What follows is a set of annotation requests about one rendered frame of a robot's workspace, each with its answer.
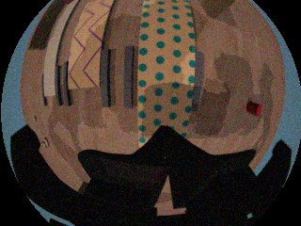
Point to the small dark red cylinder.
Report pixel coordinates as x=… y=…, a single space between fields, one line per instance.
x=253 y=108

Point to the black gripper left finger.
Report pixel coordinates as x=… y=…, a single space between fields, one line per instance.
x=147 y=168

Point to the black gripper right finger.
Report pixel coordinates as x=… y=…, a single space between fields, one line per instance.
x=191 y=168

